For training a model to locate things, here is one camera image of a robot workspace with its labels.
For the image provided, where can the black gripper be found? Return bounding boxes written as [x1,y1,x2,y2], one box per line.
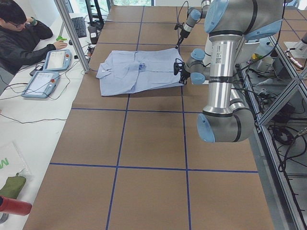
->
[174,62,190,83]
[176,34,189,47]

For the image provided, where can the light blue striped shirt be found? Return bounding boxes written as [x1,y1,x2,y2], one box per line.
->
[96,48,182,96]

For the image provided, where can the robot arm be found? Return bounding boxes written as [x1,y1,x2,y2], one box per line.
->
[174,0,212,49]
[174,0,285,143]

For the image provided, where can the black keyboard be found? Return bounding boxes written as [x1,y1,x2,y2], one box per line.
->
[71,17,87,38]

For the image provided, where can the upper blue teach pendant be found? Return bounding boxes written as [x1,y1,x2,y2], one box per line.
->
[43,49,71,71]

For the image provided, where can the blue teach pendant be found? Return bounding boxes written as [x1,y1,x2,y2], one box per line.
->
[43,49,71,71]
[22,71,60,98]

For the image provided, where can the green scissors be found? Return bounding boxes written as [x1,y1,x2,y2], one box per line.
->
[56,35,67,41]

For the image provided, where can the lower blue teach pendant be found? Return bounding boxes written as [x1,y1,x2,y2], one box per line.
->
[22,71,60,98]

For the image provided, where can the seated person in black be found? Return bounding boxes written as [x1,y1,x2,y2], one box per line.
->
[0,0,67,75]

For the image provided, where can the packaged white Mini shirt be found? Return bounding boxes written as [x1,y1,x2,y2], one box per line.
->
[0,141,33,187]

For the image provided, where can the green folded cloth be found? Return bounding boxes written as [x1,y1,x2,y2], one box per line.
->
[0,176,26,199]

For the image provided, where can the red bottle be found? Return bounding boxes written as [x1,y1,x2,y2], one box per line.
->
[0,196,32,216]

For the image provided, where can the aluminium frame post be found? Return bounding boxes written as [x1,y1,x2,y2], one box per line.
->
[54,0,90,73]

